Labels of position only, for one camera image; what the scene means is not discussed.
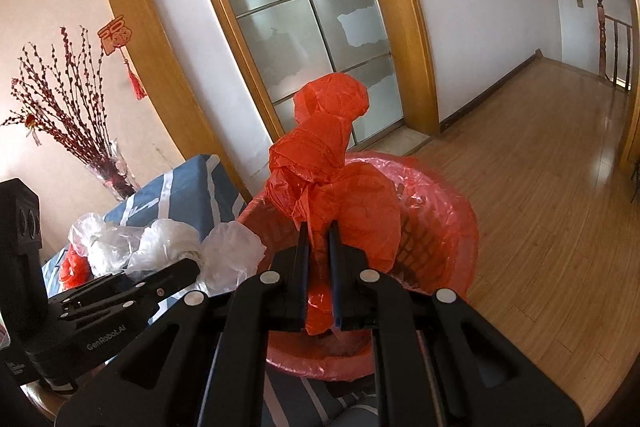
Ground red berry branches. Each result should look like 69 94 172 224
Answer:
0 26 119 168

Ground blue striped tablecloth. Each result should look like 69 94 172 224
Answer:
42 153 252 308

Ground red lined waste basket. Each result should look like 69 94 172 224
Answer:
235 152 481 383

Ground wooden wall trim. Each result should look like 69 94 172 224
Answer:
91 0 253 204

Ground small red lantern charm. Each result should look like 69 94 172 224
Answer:
24 114 42 148

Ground frosted glass door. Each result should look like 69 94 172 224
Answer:
194 0 406 148

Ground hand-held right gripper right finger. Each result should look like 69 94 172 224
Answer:
327 223 586 427

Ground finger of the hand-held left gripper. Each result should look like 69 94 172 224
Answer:
46 293 169 324
95 257 202 304

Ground grey striped cloth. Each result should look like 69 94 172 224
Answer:
260 357 381 427

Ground clear crumpled plastic bag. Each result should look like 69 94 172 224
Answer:
197 223 267 296

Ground red plastic bag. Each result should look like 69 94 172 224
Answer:
267 74 401 337
59 246 92 294

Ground wooden stair railing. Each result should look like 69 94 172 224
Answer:
594 0 635 92

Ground glass vase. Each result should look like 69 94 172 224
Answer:
84 141 139 204

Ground wooden door frame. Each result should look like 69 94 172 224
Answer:
177 0 442 148

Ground red hanging knot ornament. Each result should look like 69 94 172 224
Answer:
97 12 149 101

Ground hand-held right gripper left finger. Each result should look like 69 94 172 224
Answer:
54 222 311 427

